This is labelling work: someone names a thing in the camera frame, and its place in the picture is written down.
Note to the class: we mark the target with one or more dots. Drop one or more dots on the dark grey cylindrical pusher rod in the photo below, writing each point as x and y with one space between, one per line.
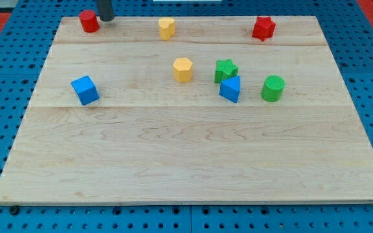
105 10

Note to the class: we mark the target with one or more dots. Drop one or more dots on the red cylinder block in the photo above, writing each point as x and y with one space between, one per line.
88 20

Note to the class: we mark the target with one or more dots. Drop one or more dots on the yellow heart block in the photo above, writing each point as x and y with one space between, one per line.
166 27

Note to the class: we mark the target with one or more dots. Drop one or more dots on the blue cube block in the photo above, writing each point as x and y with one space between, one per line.
85 90

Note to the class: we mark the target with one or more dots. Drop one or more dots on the yellow hexagon block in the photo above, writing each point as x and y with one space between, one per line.
182 70

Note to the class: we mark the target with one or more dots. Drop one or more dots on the green star block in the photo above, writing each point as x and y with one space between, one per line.
225 69

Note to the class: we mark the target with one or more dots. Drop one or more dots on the blue triangle block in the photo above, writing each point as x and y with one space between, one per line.
230 89

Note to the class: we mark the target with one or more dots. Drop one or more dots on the light wooden board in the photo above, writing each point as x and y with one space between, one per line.
150 140

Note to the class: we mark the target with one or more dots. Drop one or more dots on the red star block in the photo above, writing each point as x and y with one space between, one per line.
264 28

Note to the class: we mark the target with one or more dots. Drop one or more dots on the green cylinder block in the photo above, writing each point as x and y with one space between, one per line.
273 88

